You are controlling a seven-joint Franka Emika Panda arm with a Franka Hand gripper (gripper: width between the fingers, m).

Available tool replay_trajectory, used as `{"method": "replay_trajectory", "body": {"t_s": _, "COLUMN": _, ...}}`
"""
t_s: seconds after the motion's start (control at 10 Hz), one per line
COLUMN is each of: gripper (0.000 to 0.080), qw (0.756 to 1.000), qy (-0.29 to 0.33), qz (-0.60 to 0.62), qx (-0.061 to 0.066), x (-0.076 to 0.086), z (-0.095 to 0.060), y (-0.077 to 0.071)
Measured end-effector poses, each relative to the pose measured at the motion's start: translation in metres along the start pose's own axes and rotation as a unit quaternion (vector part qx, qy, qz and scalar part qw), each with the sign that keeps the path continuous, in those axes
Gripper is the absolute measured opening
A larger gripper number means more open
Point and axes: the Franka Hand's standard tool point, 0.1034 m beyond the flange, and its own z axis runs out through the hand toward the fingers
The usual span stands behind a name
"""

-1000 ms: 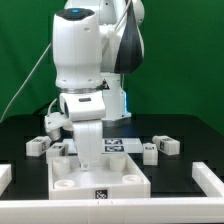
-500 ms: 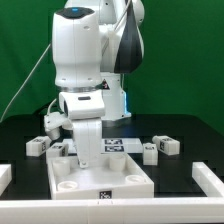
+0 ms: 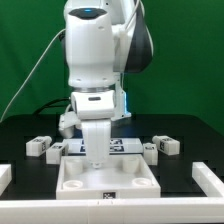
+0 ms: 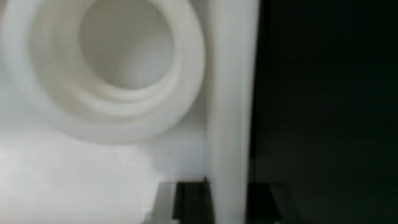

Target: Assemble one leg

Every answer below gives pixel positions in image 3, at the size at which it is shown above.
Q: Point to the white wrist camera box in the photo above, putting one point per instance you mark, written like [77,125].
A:
[68,122]

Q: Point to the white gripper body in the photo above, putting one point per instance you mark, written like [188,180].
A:
[95,111]

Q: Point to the white base tag plate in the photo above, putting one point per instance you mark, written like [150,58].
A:
[117,146]

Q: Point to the white left fence wall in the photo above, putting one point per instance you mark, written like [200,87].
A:
[5,176]

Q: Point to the white front fence wall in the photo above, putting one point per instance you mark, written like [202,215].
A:
[116,211]

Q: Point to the white right fence wall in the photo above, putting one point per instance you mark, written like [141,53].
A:
[210,184]

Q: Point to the white square table top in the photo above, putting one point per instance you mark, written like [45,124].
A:
[121,177]

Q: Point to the white fence wall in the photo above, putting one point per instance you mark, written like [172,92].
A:
[210,184]
[5,176]
[116,211]

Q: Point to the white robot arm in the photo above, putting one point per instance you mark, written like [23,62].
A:
[103,39]

